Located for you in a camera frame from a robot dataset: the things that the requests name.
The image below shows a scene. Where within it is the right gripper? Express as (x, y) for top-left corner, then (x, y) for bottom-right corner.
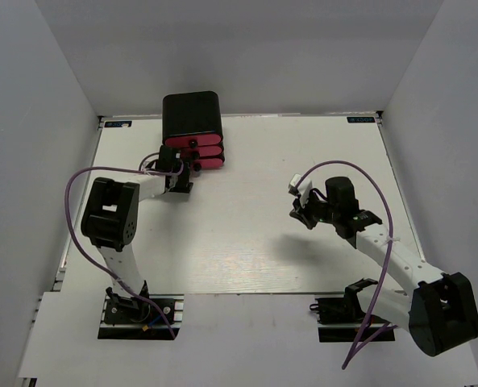
(291, 189), (340, 230)

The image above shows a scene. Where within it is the pink bottom drawer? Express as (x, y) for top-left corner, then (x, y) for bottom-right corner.
(195, 157), (224, 170)

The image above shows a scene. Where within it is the pink drawer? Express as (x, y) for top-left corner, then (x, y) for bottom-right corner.
(195, 157), (224, 170)
(164, 134), (222, 149)
(182, 145), (223, 160)

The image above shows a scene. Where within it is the pink top drawer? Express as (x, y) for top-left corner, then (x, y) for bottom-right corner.
(164, 134), (222, 149)

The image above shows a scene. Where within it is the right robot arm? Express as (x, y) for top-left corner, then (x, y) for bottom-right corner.
(289, 174), (478, 356)

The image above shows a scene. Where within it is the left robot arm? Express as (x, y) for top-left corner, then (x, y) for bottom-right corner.
(81, 145), (193, 322)

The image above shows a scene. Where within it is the black drawer cabinet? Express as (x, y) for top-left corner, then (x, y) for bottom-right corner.
(162, 90), (225, 162)

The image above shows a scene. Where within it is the left blue table label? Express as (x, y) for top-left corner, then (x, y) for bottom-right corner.
(104, 120), (132, 128)

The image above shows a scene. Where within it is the blue table label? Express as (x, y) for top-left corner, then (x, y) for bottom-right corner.
(104, 120), (132, 128)
(347, 116), (376, 123)

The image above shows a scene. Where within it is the right blue table label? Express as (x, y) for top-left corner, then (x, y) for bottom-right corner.
(347, 116), (376, 123)

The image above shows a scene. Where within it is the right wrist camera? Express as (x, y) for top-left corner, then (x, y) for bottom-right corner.
(288, 173), (313, 201)

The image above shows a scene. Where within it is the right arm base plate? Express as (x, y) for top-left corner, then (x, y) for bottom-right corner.
(307, 296), (397, 344)

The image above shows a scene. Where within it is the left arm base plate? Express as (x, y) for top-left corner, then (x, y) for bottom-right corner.
(98, 288), (185, 341)

